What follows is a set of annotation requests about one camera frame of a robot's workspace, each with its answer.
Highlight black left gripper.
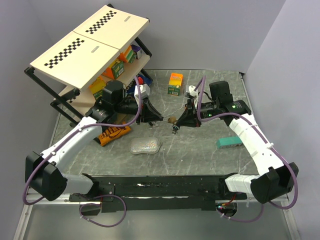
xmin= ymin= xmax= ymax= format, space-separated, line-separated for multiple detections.
xmin=114 ymin=95 xmax=163 ymax=125

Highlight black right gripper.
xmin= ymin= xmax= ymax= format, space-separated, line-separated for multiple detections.
xmin=176 ymin=98 xmax=220 ymax=128

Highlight small brass padlock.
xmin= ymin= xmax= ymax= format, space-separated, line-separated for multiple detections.
xmin=162 ymin=116 xmax=177 ymax=125

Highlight grey figurine keychain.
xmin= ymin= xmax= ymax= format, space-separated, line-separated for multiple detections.
xmin=172 ymin=125 xmax=180 ymax=135

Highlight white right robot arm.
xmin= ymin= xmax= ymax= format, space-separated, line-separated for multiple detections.
xmin=173 ymin=78 xmax=299 ymax=208

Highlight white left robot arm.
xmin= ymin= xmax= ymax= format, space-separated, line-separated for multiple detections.
xmin=22 ymin=80 xmax=164 ymax=204

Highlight silver keys of yellow padlock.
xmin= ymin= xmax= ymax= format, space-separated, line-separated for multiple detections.
xmin=149 ymin=121 xmax=159 ymax=129

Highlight silver glitter sponge pad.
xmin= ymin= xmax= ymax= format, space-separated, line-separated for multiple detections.
xmin=129 ymin=137 xmax=162 ymax=155

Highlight blue snack bag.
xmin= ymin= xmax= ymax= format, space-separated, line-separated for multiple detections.
xmin=136 ymin=74 xmax=153 ymax=86

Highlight orange snack bag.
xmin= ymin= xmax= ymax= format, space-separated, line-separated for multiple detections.
xmin=98 ymin=126 xmax=131 ymax=147

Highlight orange green box on table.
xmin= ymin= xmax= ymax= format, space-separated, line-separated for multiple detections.
xmin=167 ymin=72 xmax=184 ymax=96

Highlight teal rectangular box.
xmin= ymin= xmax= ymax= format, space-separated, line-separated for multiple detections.
xmin=216 ymin=136 xmax=243 ymax=149

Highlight orange green box middle shelf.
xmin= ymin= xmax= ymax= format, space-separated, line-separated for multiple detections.
xmin=102 ymin=58 xmax=125 ymax=80

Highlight orange green box shelf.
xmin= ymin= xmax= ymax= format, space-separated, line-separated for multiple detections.
xmin=118 ymin=45 xmax=136 ymax=64
xmin=102 ymin=58 xmax=125 ymax=80

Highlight yellow green box lower shelf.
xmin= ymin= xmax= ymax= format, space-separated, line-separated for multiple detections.
xmin=89 ymin=75 xmax=106 ymax=100

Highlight orange green box upper shelf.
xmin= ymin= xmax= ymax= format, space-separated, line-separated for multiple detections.
xmin=118 ymin=45 xmax=136 ymax=64

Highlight purple white small box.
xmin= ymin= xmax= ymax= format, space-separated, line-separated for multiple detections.
xmin=131 ymin=44 xmax=143 ymax=60

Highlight beige two-tier shelf rack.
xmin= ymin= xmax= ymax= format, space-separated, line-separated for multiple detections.
xmin=24 ymin=4 xmax=152 ymax=127

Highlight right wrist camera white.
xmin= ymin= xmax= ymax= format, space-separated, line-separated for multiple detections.
xmin=184 ymin=85 xmax=199 ymax=105

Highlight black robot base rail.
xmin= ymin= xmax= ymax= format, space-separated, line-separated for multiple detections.
xmin=69 ymin=175 xmax=247 ymax=213

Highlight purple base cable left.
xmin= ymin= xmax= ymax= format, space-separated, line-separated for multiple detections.
xmin=79 ymin=193 xmax=128 ymax=228

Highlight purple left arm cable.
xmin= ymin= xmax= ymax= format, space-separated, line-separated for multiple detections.
xmin=22 ymin=75 xmax=145 ymax=206

